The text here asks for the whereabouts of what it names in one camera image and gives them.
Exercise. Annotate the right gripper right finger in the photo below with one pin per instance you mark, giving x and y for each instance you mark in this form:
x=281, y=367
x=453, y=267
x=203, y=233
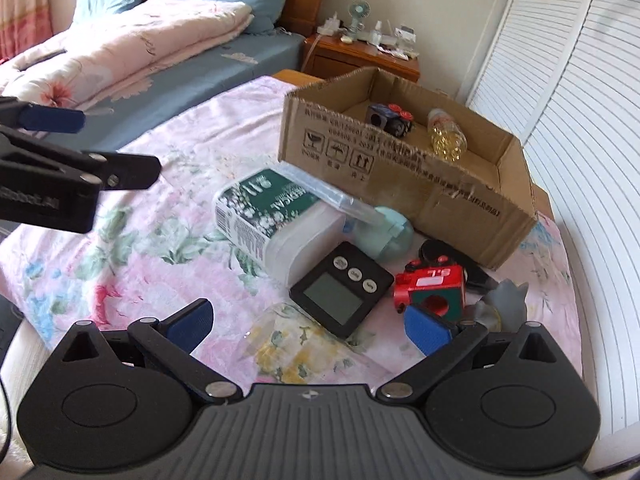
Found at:
x=445, y=346

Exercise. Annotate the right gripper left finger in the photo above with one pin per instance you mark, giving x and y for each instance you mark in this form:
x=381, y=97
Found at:
x=166, y=346

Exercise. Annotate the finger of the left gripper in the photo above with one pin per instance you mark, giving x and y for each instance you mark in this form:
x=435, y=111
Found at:
x=111, y=171
x=19, y=114

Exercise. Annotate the red wooden robot toy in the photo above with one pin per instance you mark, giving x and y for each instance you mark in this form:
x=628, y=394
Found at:
x=437, y=289

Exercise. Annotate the grey shark toy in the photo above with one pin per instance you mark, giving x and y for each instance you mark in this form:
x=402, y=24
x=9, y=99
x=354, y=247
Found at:
x=503, y=309

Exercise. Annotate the black digital timer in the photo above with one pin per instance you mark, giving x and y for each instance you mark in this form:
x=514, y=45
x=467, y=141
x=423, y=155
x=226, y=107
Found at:
x=342, y=289

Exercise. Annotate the white green medical container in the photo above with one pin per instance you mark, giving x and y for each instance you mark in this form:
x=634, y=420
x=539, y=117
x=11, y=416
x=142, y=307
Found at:
x=278, y=223

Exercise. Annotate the clear plastic case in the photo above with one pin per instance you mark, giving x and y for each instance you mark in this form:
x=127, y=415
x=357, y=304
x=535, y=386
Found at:
x=330, y=194

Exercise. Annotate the black glossy oval device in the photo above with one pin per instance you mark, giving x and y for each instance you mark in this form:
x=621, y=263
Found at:
x=433, y=252

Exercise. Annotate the floral pink table cloth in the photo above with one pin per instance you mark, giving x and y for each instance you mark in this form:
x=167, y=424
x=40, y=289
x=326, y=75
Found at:
x=152, y=252

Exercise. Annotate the pink floral quilt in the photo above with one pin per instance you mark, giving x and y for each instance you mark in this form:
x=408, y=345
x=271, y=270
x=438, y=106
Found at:
x=104, y=54

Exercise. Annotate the clear plastic wrapper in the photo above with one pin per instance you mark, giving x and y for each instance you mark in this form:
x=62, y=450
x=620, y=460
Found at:
x=285, y=346

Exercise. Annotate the teal oval case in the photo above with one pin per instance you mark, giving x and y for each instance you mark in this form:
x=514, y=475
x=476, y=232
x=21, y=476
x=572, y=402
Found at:
x=386, y=241

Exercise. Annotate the brown cardboard box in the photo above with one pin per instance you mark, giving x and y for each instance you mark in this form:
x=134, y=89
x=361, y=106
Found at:
x=482, y=205

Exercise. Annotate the clear bottle yellow capsules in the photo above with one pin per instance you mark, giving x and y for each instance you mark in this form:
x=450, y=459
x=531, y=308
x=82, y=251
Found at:
x=447, y=139

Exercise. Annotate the wooden nightstand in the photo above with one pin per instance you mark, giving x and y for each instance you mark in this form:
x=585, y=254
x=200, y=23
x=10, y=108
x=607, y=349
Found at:
x=327, y=57

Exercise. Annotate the dark cube robot toy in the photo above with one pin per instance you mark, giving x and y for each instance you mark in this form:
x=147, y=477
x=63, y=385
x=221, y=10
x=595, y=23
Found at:
x=390, y=118

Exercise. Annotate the white power strip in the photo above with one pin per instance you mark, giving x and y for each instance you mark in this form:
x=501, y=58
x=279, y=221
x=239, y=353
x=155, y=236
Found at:
x=330, y=27

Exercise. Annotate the small green desk fan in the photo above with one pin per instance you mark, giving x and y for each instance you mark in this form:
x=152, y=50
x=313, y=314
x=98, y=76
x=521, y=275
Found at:
x=358, y=10

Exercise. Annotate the clear spray bottle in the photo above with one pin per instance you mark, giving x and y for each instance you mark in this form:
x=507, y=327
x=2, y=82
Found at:
x=376, y=34

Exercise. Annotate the white louvered closet door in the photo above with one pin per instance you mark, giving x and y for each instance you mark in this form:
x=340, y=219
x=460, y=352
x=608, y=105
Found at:
x=563, y=75

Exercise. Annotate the white phone stand holder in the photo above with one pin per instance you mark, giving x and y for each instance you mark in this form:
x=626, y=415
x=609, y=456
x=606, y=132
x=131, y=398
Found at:
x=405, y=40

